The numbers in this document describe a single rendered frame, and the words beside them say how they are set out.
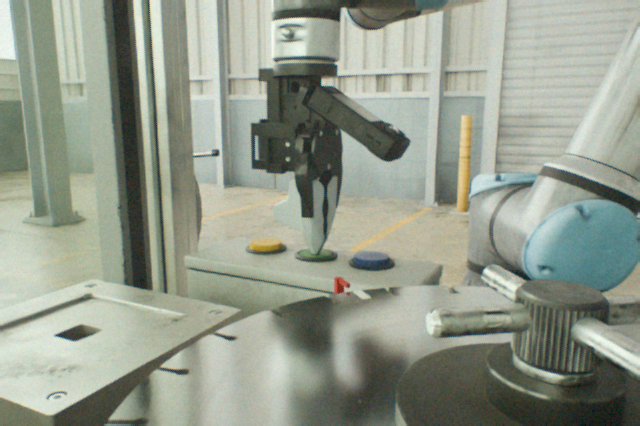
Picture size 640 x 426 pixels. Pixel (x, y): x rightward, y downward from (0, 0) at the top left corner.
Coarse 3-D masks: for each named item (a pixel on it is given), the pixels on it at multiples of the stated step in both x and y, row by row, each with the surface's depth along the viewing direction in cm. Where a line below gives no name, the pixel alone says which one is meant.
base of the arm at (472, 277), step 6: (468, 264) 80; (474, 264) 79; (468, 270) 80; (474, 270) 79; (480, 270) 78; (510, 270) 75; (468, 276) 80; (474, 276) 79; (480, 276) 78; (522, 276) 75; (462, 282) 82; (468, 282) 80; (474, 282) 79; (480, 282) 78
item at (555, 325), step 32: (512, 288) 21; (544, 288) 19; (576, 288) 19; (448, 320) 18; (480, 320) 18; (512, 320) 18; (544, 320) 18; (576, 320) 18; (608, 320) 19; (544, 352) 18; (576, 352) 18; (608, 352) 16; (576, 384) 18
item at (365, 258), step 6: (360, 252) 61; (366, 252) 61; (372, 252) 61; (378, 252) 61; (354, 258) 59; (360, 258) 58; (366, 258) 58; (372, 258) 58; (378, 258) 58; (384, 258) 58; (360, 264) 58; (366, 264) 58; (372, 264) 58; (378, 264) 58; (384, 264) 58
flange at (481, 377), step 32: (448, 352) 24; (480, 352) 24; (512, 352) 21; (416, 384) 21; (448, 384) 21; (480, 384) 21; (512, 384) 18; (544, 384) 18; (608, 384) 18; (416, 416) 19; (448, 416) 19; (480, 416) 19; (512, 416) 18; (544, 416) 18; (576, 416) 17; (608, 416) 18
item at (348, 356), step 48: (384, 288) 36; (432, 288) 36; (480, 288) 36; (240, 336) 28; (288, 336) 28; (336, 336) 28; (384, 336) 28; (432, 336) 28; (480, 336) 28; (144, 384) 23; (192, 384) 23; (240, 384) 23; (288, 384) 23; (336, 384) 23; (384, 384) 23
